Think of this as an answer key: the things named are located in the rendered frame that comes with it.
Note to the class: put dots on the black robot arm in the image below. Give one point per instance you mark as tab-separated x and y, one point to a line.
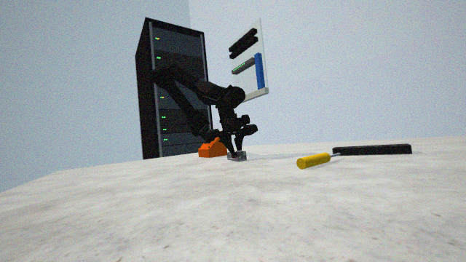
225	99

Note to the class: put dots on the yellow screwdriver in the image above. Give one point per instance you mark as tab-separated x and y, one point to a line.
311	161

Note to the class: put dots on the black flat bar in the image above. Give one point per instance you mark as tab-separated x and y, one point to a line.
393	149

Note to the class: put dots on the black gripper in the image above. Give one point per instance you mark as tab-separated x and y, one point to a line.
226	137

